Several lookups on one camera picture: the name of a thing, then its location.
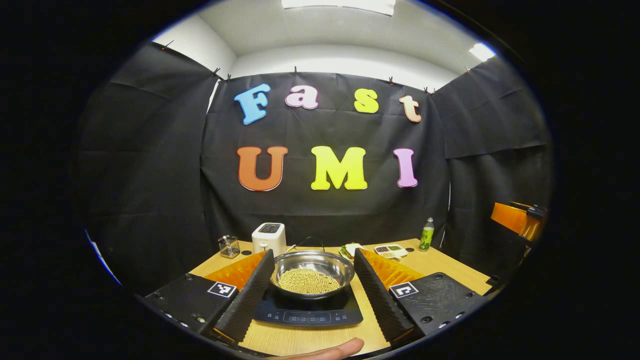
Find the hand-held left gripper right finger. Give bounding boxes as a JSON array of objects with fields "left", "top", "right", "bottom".
[{"left": 353, "top": 247, "right": 488, "bottom": 346}]

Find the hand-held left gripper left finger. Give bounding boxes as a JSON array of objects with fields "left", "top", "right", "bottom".
[{"left": 142, "top": 248, "right": 276, "bottom": 346}]

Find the black induction cooktop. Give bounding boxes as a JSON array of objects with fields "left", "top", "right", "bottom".
[{"left": 253, "top": 285, "right": 364, "bottom": 328}]

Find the pile of soybeans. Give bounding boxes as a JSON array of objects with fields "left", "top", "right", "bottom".
[{"left": 277, "top": 268, "right": 342, "bottom": 295}]

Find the stainless steel pot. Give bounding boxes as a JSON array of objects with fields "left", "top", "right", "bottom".
[{"left": 270, "top": 250, "right": 356, "bottom": 300}]

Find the white divided spice tray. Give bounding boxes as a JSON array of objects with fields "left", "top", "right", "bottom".
[{"left": 374, "top": 243, "right": 408, "bottom": 259}]

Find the plate with bread slice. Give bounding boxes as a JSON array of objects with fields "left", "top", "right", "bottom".
[{"left": 338, "top": 242, "right": 368, "bottom": 261}]

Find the white toaster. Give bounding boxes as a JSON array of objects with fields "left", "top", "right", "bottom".
[{"left": 251, "top": 222, "right": 287, "bottom": 257}]

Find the green drink bottle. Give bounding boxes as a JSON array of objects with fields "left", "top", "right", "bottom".
[{"left": 419, "top": 217, "right": 435, "bottom": 252}]

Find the black backdrop cloth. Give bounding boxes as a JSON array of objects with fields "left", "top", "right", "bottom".
[{"left": 72, "top": 42, "right": 553, "bottom": 296}]

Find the small ceiling light panel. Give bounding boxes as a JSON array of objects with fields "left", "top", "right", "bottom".
[{"left": 468, "top": 42, "right": 497, "bottom": 63}]

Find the row of black cloth clips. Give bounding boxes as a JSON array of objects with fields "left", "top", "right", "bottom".
[{"left": 160, "top": 40, "right": 471, "bottom": 96}]

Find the large ceiling light panel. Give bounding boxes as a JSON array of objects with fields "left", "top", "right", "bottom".
[{"left": 281, "top": 0, "right": 397, "bottom": 17}]

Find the metal wire utensil holder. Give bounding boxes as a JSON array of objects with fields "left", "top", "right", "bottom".
[{"left": 218, "top": 235, "right": 241, "bottom": 259}]

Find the black power cable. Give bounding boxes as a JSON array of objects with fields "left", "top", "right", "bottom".
[{"left": 295, "top": 236, "right": 326, "bottom": 251}]

